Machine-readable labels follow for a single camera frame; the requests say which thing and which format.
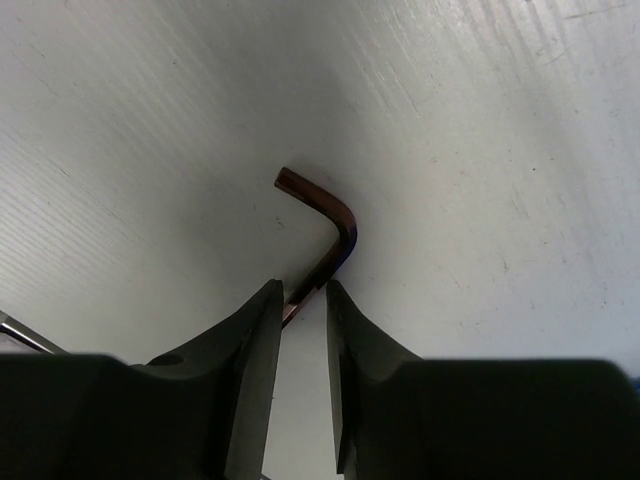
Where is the small brown hex key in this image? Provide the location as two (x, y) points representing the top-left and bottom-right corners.
(273, 167), (359, 331)

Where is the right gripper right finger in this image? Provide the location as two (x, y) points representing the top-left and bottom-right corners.
(326, 281), (639, 479)

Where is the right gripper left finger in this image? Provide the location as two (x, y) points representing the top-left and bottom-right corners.
(1, 280), (283, 479)

